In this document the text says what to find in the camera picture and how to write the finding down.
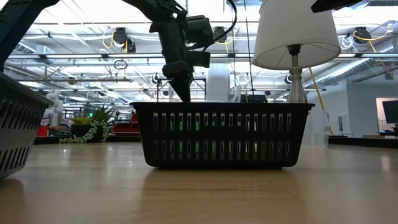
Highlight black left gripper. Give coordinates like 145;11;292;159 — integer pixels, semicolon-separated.
158;22;211;103

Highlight black slotted plastic basket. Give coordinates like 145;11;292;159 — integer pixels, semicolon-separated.
0;73;54;180
129;102;315;170

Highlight black box behind baskets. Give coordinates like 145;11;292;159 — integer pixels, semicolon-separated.
240;94;268;104

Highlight green slotted plastic basket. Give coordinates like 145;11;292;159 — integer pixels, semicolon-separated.
170;113;217;153

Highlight white shade table lamp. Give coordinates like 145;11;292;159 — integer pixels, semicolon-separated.
252;0;342;105

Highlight potted succulent plant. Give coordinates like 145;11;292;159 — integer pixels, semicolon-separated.
58;105;115;145

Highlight white floor appliance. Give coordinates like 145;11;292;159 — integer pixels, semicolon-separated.
338;113;354;138

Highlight black monitor screen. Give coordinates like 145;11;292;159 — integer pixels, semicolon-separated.
381;100;398;125

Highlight white figurine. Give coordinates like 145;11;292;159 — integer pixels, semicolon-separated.
42;89;65;128

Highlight black background bench edge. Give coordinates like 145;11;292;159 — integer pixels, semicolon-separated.
33;135;142;146
328;135;398;149

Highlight black metal frame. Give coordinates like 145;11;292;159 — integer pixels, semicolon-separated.
156;77;208;103

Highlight black ceiling cord reel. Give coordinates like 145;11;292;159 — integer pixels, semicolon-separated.
124;37;137;54
213;26;229;44
353;26;373;44
112;27;129;48

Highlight thin black hanging cable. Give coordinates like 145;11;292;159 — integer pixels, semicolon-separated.
243;0;255;96
230;0;236;96

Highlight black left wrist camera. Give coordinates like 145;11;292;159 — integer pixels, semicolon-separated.
185;14;216;50

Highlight silver ventilation duct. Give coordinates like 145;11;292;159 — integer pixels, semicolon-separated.
306;57;380;90

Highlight black hanging cable loop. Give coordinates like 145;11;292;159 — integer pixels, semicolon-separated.
113;59;129;72

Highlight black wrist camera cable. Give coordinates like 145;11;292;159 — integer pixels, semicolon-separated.
201;0;239;53

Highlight yellow hanging cable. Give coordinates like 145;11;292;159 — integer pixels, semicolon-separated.
308;67;334;137

